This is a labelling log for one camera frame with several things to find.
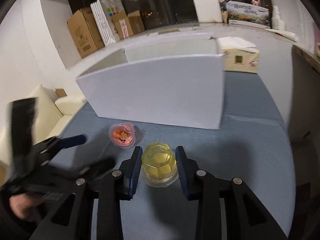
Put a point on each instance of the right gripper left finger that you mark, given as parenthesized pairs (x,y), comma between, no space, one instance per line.
(130,172)

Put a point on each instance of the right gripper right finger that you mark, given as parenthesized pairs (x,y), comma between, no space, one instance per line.
(187,169)

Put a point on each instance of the clear yellow jelly cup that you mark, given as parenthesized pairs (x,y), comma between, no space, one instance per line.
(159,167)

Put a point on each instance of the pink jelly cup with lid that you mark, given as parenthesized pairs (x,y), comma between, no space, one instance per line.
(122,134)

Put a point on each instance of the person's left hand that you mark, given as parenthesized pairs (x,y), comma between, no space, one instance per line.
(22,205)

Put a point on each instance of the cream leather sofa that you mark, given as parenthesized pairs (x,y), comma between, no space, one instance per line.
(51,117)

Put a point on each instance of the white storage box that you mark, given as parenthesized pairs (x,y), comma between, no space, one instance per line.
(177,80)

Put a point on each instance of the tissue pack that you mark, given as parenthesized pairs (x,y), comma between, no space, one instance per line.
(239,55)

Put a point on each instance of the large cardboard box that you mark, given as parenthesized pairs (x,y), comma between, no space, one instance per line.
(85,32)

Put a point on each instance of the small open cardboard box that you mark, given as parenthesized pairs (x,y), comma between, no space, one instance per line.
(128,25)

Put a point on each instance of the wooden side shelf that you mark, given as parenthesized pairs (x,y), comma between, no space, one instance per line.
(299,54)

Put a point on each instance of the white foam box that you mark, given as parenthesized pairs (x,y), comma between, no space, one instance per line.
(208,11)

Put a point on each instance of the printed landscape carton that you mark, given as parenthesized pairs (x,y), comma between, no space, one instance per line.
(247,14)

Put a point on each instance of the white patterned paper bag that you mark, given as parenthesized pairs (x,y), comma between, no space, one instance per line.
(102,11)

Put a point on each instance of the white plastic bottle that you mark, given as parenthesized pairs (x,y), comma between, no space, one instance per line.
(277,23)

